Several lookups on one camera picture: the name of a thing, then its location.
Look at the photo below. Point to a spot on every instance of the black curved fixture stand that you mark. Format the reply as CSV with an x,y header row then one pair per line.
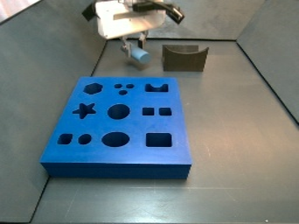
x,y
185,58

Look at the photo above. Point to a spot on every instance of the light blue oval cylinder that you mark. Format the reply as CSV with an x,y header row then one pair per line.
x,y
140,55

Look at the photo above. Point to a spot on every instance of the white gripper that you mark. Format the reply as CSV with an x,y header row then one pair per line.
x,y
119,21

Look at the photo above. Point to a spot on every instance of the blue foam shape board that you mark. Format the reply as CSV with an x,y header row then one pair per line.
x,y
121,131

